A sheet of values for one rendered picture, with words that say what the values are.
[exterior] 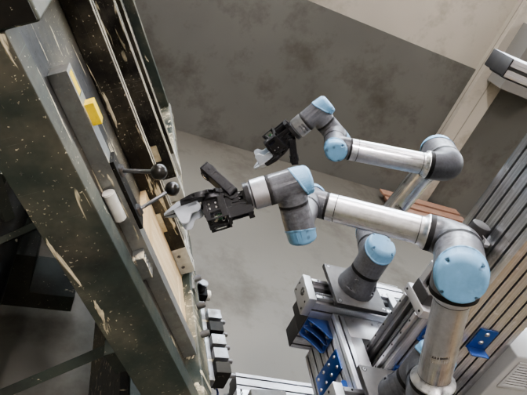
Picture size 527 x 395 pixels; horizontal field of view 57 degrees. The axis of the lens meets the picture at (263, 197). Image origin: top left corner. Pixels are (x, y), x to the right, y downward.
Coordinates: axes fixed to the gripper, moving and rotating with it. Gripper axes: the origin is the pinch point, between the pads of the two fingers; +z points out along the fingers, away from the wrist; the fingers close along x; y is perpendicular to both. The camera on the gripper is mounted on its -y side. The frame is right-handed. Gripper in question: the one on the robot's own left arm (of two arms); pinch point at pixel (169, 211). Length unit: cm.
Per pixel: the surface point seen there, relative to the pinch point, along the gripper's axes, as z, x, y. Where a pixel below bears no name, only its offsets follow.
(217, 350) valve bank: 6, 74, 20
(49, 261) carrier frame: 84, 118, -57
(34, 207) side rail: 16.4, -33.6, 10.3
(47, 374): 42, 20, 24
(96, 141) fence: 8.8, -19.7, -10.7
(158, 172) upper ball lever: -1.7, -13.4, -2.9
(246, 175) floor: -30, 299, -179
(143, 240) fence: 8.7, 6.9, 2.1
